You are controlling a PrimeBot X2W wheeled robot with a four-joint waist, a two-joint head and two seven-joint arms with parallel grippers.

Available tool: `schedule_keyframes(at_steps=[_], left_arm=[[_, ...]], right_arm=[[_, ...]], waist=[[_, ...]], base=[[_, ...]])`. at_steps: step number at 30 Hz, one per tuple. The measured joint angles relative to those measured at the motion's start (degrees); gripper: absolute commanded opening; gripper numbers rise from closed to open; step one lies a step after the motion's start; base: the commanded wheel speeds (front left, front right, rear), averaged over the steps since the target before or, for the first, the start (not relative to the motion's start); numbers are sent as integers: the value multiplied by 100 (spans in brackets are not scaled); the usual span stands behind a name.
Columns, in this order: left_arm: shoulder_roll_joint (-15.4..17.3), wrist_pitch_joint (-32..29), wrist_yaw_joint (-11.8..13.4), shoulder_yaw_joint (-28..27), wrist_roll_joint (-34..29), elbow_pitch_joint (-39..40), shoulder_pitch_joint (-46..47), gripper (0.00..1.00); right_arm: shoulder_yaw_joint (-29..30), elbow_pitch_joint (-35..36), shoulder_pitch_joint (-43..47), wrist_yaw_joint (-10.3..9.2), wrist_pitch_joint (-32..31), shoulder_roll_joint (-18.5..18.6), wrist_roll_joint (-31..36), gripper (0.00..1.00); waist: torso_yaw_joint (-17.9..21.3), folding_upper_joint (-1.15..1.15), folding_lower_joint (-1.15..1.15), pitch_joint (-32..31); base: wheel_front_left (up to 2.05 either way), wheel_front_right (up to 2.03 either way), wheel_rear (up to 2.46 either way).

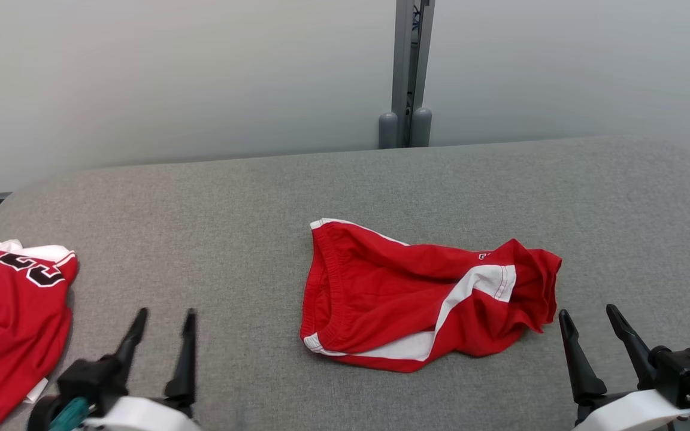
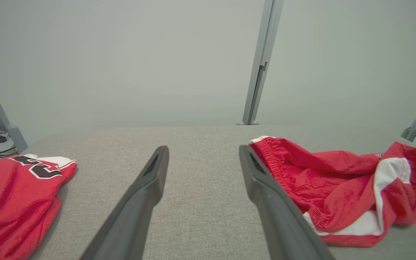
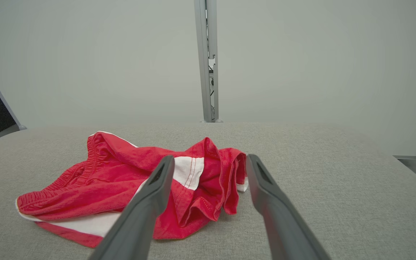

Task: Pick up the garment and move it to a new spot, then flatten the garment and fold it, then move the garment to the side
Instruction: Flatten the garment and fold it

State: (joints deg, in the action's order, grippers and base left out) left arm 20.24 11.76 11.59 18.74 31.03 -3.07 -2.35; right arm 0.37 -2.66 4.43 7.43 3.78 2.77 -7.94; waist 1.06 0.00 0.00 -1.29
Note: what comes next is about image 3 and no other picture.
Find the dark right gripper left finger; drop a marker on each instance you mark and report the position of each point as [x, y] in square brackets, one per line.
[139, 216]

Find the red shorts with white stripe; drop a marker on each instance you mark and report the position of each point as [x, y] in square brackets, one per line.
[103, 180]

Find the grey partition post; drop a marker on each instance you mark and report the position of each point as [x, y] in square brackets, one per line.
[201, 54]
[212, 29]

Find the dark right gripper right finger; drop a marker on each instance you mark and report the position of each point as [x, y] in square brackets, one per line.
[280, 224]

